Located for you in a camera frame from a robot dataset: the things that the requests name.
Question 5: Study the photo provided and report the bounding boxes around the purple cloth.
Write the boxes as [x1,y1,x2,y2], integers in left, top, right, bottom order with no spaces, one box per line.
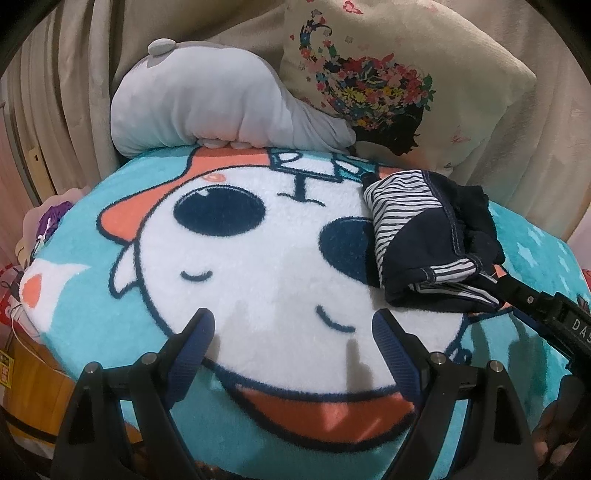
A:
[28,194,77,252]

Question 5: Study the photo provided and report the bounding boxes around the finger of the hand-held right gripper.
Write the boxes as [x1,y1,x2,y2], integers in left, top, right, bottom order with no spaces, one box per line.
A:
[480,271,539,319]

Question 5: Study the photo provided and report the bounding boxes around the grey plush toy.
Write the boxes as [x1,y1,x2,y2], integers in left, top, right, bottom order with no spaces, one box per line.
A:
[110,38,357,158]

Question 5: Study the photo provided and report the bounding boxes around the beige curtain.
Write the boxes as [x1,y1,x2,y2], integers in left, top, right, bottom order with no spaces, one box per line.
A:
[0,0,591,250]

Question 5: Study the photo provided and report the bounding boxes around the cyan star printed blanket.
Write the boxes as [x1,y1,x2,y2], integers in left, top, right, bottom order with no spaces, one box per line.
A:
[18,143,591,480]

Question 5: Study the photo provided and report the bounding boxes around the person's right hand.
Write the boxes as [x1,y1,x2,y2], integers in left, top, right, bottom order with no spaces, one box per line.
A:
[531,394,591,469]

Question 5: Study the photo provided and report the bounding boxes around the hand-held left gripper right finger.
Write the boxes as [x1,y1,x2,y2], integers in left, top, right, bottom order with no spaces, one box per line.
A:
[372,308,539,480]

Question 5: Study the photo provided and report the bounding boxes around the striped navy pants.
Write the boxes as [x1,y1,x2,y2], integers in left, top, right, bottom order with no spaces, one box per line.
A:
[361,170,508,315]

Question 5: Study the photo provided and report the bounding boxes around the cream floral pillow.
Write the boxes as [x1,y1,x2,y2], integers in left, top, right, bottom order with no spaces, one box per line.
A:
[277,0,539,178]

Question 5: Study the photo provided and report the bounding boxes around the wooden side furniture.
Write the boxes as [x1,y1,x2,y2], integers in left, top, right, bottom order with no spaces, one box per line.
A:
[0,332,139,462]

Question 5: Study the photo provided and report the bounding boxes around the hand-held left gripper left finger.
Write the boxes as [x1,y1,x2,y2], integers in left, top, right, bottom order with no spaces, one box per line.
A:
[53,308,217,480]

